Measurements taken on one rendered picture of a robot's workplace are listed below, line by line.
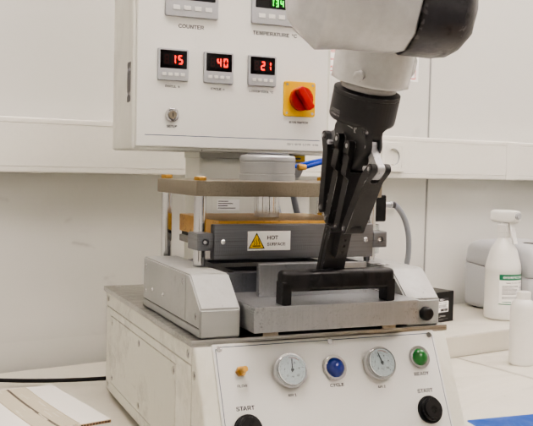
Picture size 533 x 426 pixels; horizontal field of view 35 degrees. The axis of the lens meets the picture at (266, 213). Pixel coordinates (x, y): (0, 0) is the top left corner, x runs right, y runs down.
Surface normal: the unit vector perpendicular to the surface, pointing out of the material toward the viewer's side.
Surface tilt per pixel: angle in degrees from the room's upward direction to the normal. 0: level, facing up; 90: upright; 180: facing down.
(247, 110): 90
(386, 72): 111
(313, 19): 121
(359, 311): 90
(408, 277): 40
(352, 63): 99
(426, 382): 65
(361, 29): 141
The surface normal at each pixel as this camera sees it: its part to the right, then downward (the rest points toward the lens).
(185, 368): -0.92, 0.00
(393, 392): 0.37, -0.37
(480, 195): 0.55, 0.06
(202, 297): 0.27, -0.72
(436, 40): 0.07, 0.80
